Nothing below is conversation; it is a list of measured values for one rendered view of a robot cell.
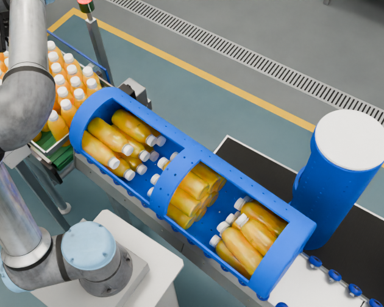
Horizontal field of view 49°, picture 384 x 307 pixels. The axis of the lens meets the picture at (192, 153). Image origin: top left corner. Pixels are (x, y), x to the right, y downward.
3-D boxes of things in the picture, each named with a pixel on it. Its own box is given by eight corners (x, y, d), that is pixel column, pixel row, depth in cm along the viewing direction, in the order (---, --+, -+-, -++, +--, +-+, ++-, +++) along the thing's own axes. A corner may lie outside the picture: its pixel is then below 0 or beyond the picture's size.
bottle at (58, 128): (53, 144, 180) (40, 120, 165) (63, 131, 183) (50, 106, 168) (67, 149, 178) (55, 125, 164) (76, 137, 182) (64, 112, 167)
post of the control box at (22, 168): (72, 241, 252) (5, 153, 166) (68, 237, 253) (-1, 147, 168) (77, 236, 253) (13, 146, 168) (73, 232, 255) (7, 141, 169)
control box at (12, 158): (11, 169, 162) (0, 155, 154) (-20, 142, 169) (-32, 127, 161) (32, 152, 166) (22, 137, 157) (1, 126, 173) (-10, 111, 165)
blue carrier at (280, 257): (263, 304, 141) (267, 292, 115) (83, 161, 171) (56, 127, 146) (310, 237, 148) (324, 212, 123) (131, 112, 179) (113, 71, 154)
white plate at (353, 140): (394, 120, 166) (393, 122, 167) (323, 101, 171) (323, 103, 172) (384, 179, 152) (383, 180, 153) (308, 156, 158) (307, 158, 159)
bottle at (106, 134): (91, 134, 161) (124, 159, 155) (83, 128, 155) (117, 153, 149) (103, 121, 162) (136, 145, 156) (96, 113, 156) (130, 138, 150)
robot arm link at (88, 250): (124, 275, 108) (114, 259, 97) (72, 288, 107) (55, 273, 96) (117, 232, 115) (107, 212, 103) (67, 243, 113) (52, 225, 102)
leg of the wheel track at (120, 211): (131, 243, 250) (111, 197, 196) (124, 237, 252) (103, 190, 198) (138, 236, 252) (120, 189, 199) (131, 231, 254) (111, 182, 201)
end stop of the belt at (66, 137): (49, 156, 171) (47, 152, 168) (47, 155, 171) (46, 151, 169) (119, 95, 187) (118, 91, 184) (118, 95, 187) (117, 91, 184)
